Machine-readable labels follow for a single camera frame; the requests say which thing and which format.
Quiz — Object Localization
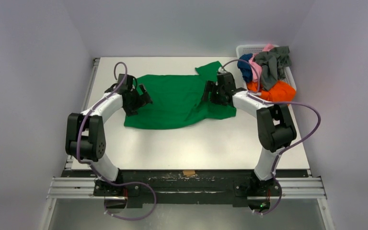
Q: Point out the white plastic laundry basket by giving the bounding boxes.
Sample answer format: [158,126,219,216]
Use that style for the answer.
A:
[235,44,297,90]

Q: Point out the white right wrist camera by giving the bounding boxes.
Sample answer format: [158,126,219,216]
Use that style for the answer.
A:
[217,67,227,75]

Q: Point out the blue t shirt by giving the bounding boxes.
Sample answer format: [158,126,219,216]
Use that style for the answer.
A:
[237,54,253,83]

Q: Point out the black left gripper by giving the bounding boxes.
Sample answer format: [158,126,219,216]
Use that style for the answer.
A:
[123,84,151,116]

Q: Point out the grey t shirt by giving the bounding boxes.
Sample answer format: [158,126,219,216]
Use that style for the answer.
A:
[254,46,292,91]

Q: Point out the tan tape piece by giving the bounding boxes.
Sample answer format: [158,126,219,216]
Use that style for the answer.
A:
[183,170,196,177]

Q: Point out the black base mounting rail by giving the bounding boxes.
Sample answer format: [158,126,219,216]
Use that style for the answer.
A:
[61,170,308,211]

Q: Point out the orange t shirt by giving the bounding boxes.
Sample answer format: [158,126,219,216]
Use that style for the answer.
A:
[258,80,296,102]

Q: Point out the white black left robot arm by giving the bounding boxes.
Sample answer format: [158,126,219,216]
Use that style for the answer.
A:
[65,74,153,196]

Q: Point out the aluminium frame rail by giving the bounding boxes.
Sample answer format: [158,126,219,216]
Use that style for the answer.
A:
[46,177,94,199]

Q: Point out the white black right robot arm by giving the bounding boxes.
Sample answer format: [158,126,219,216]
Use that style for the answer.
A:
[201,72,297,195]

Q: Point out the green t shirt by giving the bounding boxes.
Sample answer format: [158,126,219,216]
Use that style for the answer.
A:
[124,61,237,130]

